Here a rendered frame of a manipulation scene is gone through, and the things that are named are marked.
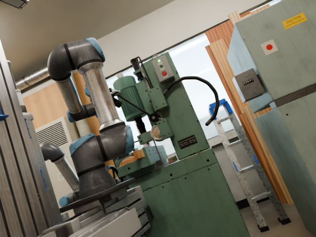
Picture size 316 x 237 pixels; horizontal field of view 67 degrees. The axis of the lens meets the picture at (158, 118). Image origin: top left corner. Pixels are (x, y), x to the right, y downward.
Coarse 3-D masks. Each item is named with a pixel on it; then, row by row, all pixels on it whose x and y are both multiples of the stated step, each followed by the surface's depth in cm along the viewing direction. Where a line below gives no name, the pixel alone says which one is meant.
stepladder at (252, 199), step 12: (228, 108) 223; (216, 120) 226; (240, 132) 219; (228, 144) 218; (228, 156) 216; (252, 156) 212; (240, 168) 211; (252, 168) 207; (240, 180) 209; (264, 180) 205; (264, 192) 205; (252, 204) 203; (276, 204) 199; (264, 228) 196
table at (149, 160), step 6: (150, 156) 149; (156, 156) 163; (162, 156) 181; (132, 162) 144; (138, 162) 143; (144, 162) 143; (150, 162) 143; (120, 168) 146; (126, 168) 145; (132, 168) 144; (138, 168) 143; (120, 174) 145; (126, 174) 144
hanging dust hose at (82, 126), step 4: (72, 76) 323; (76, 88) 319; (80, 100) 319; (80, 120) 305; (84, 120) 308; (76, 124) 307; (80, 124) 305; (84, 124) 306; (80, 128) 304; (84, 128) 304; (88, 128) 307; (80, 132) 303; (84, 132) 303; (88, 132) 305; (80, 136) 304
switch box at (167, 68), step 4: (164, 56) 160; (156, 60) 161; (160, 60) 160; (164, 60) 159; (156, 64) 160; (160, 64) 160; (164, 64) 159; (168, 64) 159; (156, 68) 160; (160, 68) 159; (168, 68) 158; (156, 72) 160; (160, 72) 159; (168, 72) 158; (172, 72) 158; (160, 76) 159; (164, 76) 158; (168, 76) 158; (172, 76) 158; (160, 80) 159; (164, 80) 159; (168, 80) 163
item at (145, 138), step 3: (147, 132) 171; (138, 135) 173; (141, 135) 172; (144, 135) 172; (147, 135) 171; (138, 138) 172; (141, 138) 172; (144, 138) 171; (147, 138) 171; (150, 138) 170; (141, 141) 171; (144, 141) 171; (147, 141) 171; (150, 141) 176; (141, 144) 172; (147, 144) 173
